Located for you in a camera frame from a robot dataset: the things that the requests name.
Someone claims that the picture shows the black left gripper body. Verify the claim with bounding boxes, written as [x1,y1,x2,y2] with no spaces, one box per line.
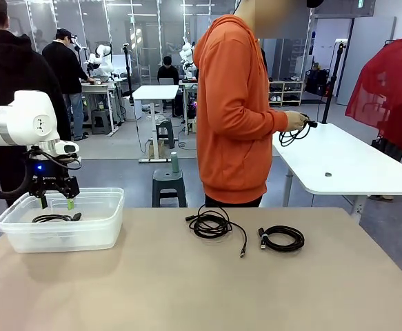
[28,153,70,191]

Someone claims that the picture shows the black power cable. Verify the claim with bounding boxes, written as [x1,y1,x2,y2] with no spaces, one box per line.
[278,112,319,148]
[31,212,83,224]

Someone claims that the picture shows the black braided USB cable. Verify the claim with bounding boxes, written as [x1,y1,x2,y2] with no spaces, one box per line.
[257,225,305,252]
[185,203,248,259]

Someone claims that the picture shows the person's right forearm orange sleeve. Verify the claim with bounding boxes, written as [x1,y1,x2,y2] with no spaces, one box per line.
[233,103,289,137]

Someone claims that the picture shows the person's right hand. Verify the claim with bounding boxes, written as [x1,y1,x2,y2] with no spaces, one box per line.
[285,110,311,131]

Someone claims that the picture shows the clear plastic storage bin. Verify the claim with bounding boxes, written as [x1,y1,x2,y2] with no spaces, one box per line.
[0,187,125,254]

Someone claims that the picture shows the grey plastic stool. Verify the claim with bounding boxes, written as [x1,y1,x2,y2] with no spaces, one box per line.
[90,108,112,136]

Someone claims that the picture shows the grey workbench desk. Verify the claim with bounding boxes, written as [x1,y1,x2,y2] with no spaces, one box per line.
[81,77,128,137]

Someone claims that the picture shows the dark green plastic stool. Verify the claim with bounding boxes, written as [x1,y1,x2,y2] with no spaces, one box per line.
[151,168,188,208]
[154,119,176,150]

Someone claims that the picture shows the man with black cap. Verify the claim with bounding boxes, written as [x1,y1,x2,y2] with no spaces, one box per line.
[41,28,97,142]

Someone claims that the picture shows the green bottle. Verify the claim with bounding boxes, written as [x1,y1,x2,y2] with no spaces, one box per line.
[170,150,182,174]

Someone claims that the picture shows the person in black hoodie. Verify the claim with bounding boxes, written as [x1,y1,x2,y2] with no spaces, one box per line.
[0,0,72,199]

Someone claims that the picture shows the white standing desk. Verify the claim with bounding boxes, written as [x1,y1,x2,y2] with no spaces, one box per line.
[132,84,181,163]

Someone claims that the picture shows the seated person in black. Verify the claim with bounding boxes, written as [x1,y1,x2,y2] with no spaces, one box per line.
[157,55,181,86]

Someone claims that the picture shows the person in orange hoodie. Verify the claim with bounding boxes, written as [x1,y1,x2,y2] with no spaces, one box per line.
[192,0,290,208]

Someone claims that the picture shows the wooden shoe shelf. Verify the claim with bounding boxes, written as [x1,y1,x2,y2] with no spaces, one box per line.
[268,80,305,108]

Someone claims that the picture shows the black equipment bags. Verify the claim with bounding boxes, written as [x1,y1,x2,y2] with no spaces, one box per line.
[305,68,332,97]

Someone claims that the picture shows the large white table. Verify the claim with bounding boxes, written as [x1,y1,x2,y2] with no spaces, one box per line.
[271,122,402,217]

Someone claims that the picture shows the black tripod pole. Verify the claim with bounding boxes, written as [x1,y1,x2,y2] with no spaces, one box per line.
[320,40,347,125]

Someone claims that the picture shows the thin black camera cable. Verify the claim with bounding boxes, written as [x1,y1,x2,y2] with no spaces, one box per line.
[28,146,83,170]

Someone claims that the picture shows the black corrugated cable hose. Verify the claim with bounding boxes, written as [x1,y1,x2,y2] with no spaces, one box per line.
[0,165,32,200]

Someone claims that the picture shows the black camera tripod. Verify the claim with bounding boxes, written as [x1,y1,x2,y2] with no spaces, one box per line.
[122,43,136,104]

